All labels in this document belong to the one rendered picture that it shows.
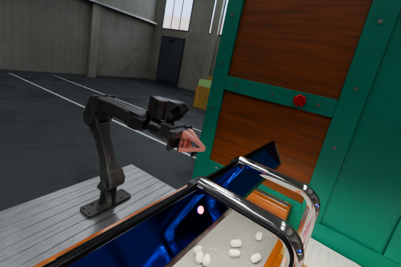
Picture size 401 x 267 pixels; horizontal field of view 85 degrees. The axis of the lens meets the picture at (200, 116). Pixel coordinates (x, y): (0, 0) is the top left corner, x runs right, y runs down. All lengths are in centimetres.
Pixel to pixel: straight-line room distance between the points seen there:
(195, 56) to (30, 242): 912
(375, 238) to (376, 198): 13
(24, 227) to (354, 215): 109
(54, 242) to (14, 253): 10
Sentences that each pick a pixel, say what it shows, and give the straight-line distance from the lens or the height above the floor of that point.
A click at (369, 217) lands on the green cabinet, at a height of 94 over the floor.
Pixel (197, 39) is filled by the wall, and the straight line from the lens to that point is 971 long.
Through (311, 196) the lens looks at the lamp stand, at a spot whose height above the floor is 111.
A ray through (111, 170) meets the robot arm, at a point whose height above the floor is 84.
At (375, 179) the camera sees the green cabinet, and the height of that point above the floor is 106.
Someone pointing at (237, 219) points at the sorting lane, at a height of 74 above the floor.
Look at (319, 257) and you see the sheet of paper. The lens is 92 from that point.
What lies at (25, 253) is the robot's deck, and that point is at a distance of 92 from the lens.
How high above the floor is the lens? 130
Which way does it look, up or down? 14 degrees down
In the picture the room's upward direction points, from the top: 11 degrees clockwise
